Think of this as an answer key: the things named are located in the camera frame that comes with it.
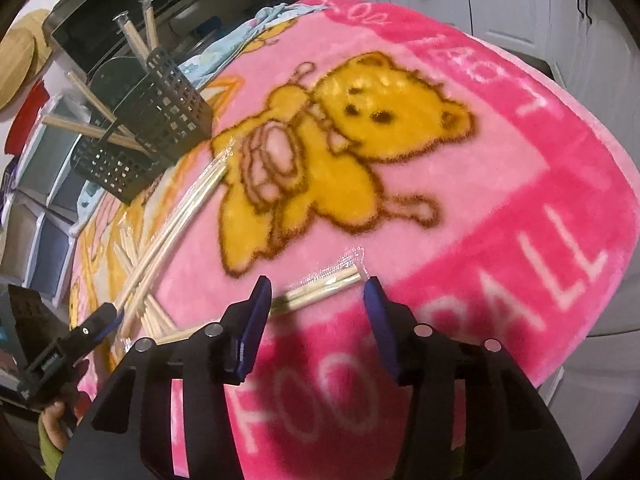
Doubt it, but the light blue towel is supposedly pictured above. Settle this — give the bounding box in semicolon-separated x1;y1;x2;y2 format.
177;2;328;78

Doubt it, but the clear-wrapped chopstick pair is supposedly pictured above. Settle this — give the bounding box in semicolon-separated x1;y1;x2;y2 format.
270;247;368;317

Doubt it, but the black microwave oven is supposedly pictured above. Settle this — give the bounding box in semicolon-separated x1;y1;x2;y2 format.
42;0;166;76

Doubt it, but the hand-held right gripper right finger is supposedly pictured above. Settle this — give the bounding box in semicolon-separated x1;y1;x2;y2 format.
362;276;583;480

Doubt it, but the beige and blue drawer unit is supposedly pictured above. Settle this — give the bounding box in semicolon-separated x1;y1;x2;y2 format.
0;190;76;306

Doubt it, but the dark green utensil basket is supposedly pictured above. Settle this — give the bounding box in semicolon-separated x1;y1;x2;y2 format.
70;46;213;204

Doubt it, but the round bamboo tray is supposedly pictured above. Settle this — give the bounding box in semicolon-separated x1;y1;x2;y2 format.
0;7;53;111

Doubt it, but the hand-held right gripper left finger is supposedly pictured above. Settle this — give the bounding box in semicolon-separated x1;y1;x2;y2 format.
55;275;273;480

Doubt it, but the red plastic basin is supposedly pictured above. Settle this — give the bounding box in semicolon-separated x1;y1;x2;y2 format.
4;80;51;156

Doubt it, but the person's left hand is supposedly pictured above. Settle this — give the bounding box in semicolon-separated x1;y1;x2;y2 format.
39;400;83;456

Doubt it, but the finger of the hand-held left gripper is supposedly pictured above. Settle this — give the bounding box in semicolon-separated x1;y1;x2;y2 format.
92;307;125;348
60;302;118;356

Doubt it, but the group of bamboo chopsticks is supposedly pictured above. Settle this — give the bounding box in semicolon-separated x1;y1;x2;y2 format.
42;0;231;348

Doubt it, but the pink bear printed blanket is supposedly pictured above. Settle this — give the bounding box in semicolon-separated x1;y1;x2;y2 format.
67;0;640;480

